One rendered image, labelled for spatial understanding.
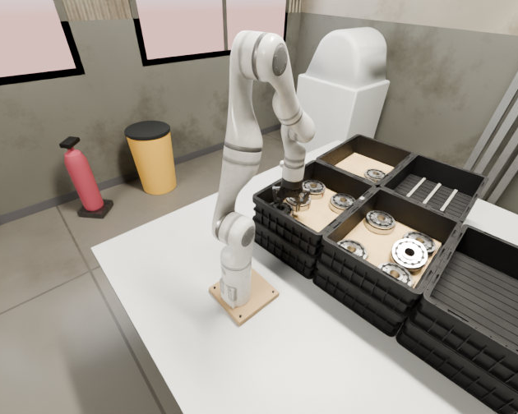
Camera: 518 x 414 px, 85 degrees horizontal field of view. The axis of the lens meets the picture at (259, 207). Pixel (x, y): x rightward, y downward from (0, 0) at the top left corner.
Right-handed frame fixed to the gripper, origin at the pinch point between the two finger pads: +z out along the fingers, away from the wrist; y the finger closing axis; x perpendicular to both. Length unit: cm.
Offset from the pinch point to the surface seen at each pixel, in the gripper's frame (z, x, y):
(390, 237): 3.9, -8.9, 36.3
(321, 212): 3.9, 3.2, 13.3
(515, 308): 4, -35, 64
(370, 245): 3.9, -13.4, 28.3
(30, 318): 86, -6, -139
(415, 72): -6, 196, 115
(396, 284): -5.7, -36.9, 27.0
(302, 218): 3.9, -1.1, 5.7
